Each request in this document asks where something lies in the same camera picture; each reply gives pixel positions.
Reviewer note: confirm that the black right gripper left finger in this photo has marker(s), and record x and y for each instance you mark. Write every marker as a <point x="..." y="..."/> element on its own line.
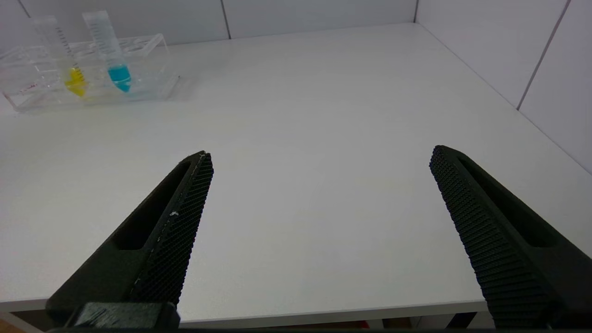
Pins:
<point x="162" y="259"/>

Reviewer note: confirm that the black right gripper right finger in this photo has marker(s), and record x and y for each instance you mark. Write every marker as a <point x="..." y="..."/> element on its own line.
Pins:
<point x="504" y="259"/>

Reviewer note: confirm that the yellow pigment test tube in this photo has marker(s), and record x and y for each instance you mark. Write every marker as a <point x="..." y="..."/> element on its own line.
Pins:
<point x="75" y="82"/>

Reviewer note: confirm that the blue pigment test tube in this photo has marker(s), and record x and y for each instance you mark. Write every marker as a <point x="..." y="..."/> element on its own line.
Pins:
<point x="119" y="76"/>

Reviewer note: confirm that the clear acrylic test tube rack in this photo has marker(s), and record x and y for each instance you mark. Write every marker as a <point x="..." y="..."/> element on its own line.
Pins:
<point x="148" y="69"/>

